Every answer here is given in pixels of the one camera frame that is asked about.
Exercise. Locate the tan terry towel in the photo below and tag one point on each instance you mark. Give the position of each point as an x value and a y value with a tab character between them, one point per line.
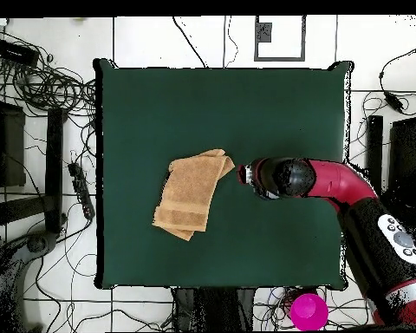
187	194

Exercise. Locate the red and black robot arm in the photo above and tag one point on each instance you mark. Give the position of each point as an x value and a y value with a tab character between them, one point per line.
332	180

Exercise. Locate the dark green table cloth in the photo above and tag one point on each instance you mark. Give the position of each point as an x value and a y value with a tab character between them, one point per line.
263	104

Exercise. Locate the black upright stand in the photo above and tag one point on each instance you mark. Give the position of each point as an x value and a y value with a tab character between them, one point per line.
215	308

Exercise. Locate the magenta plastic cup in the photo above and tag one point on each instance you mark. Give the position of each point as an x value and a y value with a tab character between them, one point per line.
308	312

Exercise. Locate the black power strip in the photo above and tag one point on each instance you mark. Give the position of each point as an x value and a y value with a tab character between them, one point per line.
81	189

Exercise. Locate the black power adapter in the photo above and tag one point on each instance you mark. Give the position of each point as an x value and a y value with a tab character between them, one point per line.
393	101

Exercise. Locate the grey stand leg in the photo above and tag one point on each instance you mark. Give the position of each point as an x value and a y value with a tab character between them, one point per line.
34	242

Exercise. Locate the black electronics box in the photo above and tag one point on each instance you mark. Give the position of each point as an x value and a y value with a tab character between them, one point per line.
14	52

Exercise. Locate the black metal frame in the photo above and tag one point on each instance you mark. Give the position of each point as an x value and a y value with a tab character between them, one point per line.
53	156
409	156

